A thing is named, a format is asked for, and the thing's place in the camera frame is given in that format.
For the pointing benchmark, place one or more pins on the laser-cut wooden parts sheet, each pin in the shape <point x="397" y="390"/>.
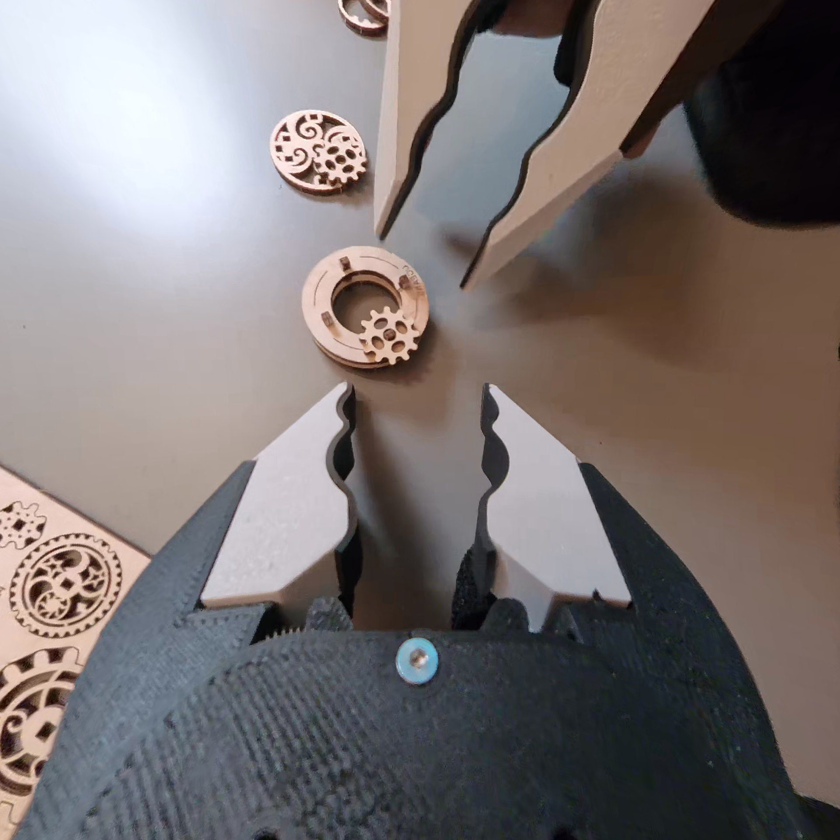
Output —
<point x="62" y="522"/>

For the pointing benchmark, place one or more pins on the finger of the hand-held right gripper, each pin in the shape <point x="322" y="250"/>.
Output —
<point x="610" y="85"/>
<point x="410" y="79"/>

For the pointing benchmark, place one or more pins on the swirl-cut wooden disc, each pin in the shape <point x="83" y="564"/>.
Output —
<point x="315" y="190"/>

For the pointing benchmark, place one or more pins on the person's right hand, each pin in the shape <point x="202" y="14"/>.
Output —
<point x="531" y="16"/>

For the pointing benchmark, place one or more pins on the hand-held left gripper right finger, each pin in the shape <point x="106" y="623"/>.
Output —
<point x="558" y="525"/>

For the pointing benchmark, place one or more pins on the person's right forearm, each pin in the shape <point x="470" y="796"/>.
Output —
<point x="774" y="131"/>

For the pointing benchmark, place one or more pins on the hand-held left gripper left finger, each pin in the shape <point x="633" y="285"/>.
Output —
<point x="275" y="525"/>

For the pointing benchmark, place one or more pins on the small wooden gear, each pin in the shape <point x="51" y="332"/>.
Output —
<point x="401" y="351"/>
<point x="354" y="172"/>

